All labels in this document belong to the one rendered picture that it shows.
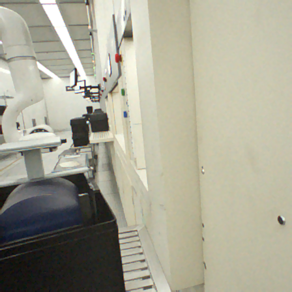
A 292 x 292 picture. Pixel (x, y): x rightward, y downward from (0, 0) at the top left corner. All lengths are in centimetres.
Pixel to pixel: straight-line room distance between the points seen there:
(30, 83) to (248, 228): 78
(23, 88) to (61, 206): 49
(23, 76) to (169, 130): 65
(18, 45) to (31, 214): 56
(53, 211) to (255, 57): 43
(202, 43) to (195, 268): 30
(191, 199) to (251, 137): 15
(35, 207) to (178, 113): 33
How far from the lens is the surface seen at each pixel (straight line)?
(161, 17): 32
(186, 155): 32
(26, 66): 89
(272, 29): 19
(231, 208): 27
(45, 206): 51
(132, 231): 78
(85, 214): 49
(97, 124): 346
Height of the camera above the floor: 114
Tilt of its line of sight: 10 degrees down
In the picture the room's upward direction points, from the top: 5 degrees counter-clockwise
